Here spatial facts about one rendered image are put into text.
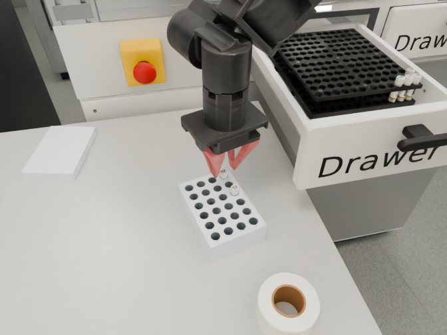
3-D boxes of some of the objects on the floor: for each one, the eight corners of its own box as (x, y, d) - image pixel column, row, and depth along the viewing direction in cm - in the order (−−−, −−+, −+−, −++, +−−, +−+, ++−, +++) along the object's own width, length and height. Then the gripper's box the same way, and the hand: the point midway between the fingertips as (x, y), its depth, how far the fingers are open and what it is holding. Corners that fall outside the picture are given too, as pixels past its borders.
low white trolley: (303, 479, 87) (425, 412, 35) (44, 559, 78) (-335, 637, 25) (243, 274, 128) (258, 100, 75) (69, 310, 118) (-55, 139, 66)
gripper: (201, 107, 37) (203, 199, 48) (277, 83, 41) (263, 173, 52) (175, 78, 42) (183, 169, 53) (246, 59, 45) (239, 147, 56)
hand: (223, 167), depth 52 cm, fingers open, 3 cm apart
